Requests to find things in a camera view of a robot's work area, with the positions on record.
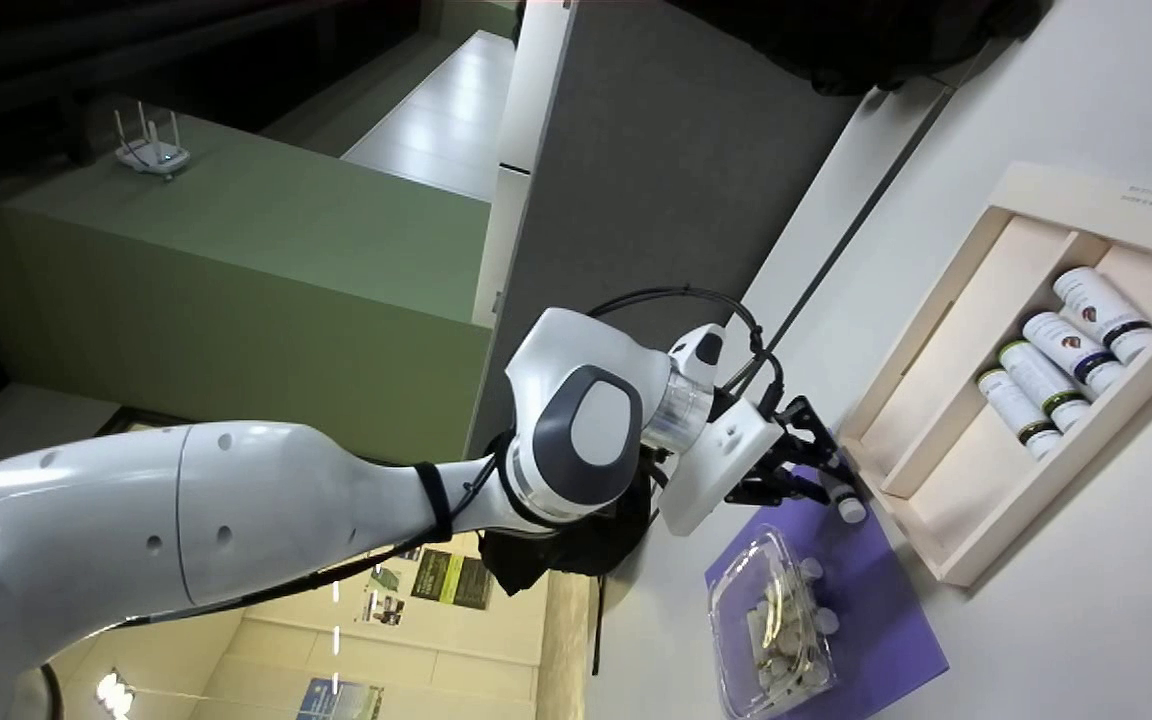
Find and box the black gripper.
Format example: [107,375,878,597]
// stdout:
[734,390,863,512]

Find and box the white bottle with dark band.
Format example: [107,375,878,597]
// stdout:
[975,365,1066,464]
[997,335,1098,441]
[825,475,872,531]
[1051,265,1152,366]
[1021,307,1128,402]

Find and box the light wooden compartment tray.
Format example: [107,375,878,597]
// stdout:
[842,156,1152,597]

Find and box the purple mat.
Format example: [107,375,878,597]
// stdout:
[702,454,954,720]

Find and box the clear plastic container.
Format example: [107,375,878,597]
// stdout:
[703,522,850,720]

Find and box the black backpack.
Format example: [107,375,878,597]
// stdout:
[674,0,1051,101]
[476,454,674,681]

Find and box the grey desk partition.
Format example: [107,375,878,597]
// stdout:
[453,0,872,464]

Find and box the pale grey desk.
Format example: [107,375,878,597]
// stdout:
[342,28,528,209]

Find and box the small blue grey box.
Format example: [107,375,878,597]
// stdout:
[294,674,390,720]

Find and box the green cabinet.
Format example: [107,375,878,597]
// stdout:
[0,111,498,470]

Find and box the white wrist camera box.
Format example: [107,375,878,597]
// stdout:
[662,402,790,539]

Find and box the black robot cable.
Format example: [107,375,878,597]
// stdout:
[584,281,791,419]

